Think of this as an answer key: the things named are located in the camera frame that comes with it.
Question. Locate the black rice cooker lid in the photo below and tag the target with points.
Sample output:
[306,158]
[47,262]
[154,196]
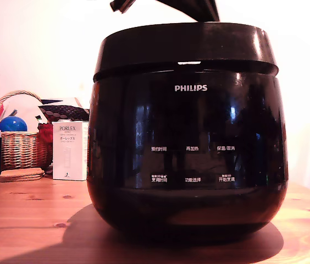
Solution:
[188,46]

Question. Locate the black Philips rice cooker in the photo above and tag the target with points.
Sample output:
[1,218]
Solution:
[188,137]

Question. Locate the white Porlex box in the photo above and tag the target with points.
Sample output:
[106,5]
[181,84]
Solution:
[69,154]

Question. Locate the white printed paper packet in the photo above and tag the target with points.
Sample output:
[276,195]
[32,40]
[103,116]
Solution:
[25,110]

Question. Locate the red pouch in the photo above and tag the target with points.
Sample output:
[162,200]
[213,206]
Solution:
[45,143]

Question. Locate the blue ball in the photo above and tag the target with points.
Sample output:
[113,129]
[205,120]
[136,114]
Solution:
[12,125]

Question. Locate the cork coaster stack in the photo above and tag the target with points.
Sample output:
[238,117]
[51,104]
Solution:
[20,175]

